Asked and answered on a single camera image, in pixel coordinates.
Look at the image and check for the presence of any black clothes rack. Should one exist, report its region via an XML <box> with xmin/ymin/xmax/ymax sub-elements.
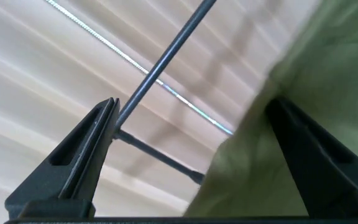
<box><xmin>112</xmin><ymin>0</ymin><xmax>218</xmax><ymax>186</ymax></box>

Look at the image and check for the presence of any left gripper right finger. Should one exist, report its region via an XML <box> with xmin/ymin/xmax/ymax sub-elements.
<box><xmin>264</xmin><ymin>96</ymin><xmax>358</xmax><ymax>218</ymax></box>

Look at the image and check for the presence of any beige curtain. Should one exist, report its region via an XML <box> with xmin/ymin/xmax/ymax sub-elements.
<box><xmin>0</xmin><ymin>0</ymin><xmax>319</xmax><ymax>218</ymax></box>

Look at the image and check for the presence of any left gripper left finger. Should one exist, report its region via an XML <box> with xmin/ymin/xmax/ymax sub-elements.
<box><xmin>4</xmin><ymin>97</ymin><xmax>121</xmax><ymax>218</ymax></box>

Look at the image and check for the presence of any green printed shirt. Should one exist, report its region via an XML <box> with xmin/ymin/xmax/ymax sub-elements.
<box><xmin>183</xmin><ymin>0</ymin><xmax>358</xmax><ymax>218</ymax></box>

